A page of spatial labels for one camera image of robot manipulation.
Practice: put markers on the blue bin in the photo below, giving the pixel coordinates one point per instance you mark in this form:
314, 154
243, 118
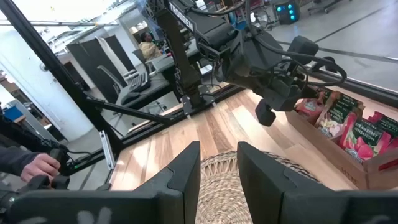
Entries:
12, 113

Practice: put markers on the silver aluminium bracket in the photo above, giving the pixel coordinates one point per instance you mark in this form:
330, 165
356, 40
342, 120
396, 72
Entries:
107, 149

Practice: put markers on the grey desk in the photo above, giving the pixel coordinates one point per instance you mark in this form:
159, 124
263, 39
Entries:
155, 87

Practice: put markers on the person's hand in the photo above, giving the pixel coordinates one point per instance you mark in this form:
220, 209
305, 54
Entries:
40, 168

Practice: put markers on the grey office chair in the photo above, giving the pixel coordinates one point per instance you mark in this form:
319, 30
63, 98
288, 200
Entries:
107, 73

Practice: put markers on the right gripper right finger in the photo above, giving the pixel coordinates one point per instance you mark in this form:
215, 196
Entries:
267, 193

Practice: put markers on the wooden tea organizer box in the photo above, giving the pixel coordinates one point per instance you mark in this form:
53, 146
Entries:
323, 151

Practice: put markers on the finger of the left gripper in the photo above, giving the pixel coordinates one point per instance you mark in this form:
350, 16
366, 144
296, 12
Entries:
306, 92

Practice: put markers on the black metal rig frame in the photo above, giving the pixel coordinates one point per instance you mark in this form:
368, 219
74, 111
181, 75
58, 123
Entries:
49, 56

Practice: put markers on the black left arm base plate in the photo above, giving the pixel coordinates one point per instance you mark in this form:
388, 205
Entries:
194, 109

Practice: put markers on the black keyboard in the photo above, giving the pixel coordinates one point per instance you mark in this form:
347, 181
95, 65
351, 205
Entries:
140, 82

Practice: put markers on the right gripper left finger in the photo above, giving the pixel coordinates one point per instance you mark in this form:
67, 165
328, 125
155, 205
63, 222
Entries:
183, 186

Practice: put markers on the round woven straw placemat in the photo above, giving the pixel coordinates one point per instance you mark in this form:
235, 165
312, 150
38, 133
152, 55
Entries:
219, 193

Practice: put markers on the person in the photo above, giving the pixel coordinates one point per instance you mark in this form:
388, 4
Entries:
149, 49

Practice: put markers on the orange peach tea packet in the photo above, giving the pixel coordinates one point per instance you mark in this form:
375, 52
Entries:
309, 107

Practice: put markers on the red strawberry tea packet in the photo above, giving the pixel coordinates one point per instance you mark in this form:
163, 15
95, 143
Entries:
363, 140
387, 124

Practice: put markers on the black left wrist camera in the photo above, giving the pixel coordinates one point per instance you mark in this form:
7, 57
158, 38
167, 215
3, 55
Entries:
265, 113

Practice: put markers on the black partition panel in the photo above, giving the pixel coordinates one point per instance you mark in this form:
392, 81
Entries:
90, 62

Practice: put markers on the black computer blue lights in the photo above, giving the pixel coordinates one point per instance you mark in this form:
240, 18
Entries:
284, 17

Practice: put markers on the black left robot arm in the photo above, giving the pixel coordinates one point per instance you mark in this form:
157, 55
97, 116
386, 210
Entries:
211, 28

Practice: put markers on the beige vanilla tea packet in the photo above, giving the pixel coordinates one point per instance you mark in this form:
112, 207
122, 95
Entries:
340, 110

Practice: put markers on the person's forearm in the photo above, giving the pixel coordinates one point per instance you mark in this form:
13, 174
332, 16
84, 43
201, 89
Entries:
12, 160

